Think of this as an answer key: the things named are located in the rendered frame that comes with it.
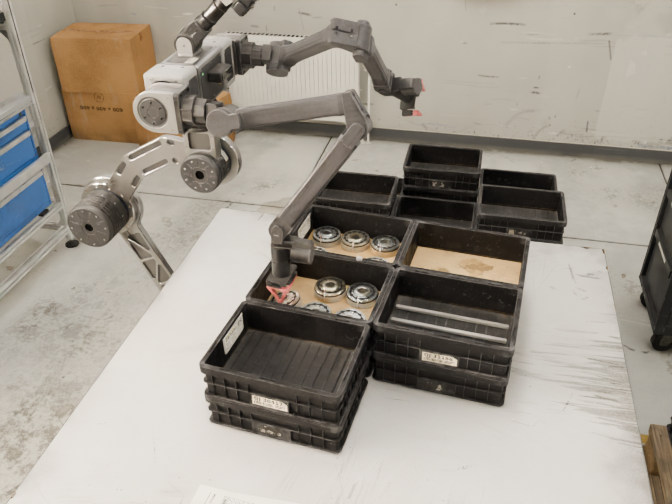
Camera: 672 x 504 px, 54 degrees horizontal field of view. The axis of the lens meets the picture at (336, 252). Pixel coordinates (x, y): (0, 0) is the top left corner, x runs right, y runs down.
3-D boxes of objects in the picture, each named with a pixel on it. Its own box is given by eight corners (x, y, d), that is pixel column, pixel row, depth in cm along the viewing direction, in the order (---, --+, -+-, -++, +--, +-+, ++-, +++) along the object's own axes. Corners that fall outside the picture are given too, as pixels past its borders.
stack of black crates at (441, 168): (398, 239, 370) (402, 167, 344) (405, 212, 394) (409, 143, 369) (471, 248, 362) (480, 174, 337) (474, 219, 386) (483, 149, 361)
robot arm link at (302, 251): (279, 216, 199) (271, 225, 191) (317, 220, 197) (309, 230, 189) (279, 253, 203) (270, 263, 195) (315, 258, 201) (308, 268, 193)
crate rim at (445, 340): (371, 330, 191) (371, 324, 190) (395, 272, 215) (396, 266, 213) (513, 359, 181) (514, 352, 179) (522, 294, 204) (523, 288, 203)
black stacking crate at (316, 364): (202, 397, 183) (197, 367, 177) (246, 329, 207) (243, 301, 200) (339, 430, 173) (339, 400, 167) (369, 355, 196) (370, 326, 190)
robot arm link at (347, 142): (359, 111, 183) (352, 118, 173) (375, 124, 183) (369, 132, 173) (273, 222, 201) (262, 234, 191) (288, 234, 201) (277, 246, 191)
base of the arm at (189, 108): (190, 123, 195) (184, 83, 188) (216, 125, 194) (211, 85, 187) (178, 135, 188) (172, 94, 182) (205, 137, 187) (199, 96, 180)
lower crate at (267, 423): (206, 424, 189) (201, 395, 183) (249, 355, 213) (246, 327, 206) (340, 459, 179) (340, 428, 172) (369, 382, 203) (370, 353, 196)
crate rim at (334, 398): (197, 372, 178) (196, 365, 177) (243, 305, 201) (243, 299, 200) (339, 405, 168) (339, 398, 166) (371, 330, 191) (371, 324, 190)
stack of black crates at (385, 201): (310, 272, 345) (307, 197, 320) (324, 241, 369) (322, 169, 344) (386, 282, 337) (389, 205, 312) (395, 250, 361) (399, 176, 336)
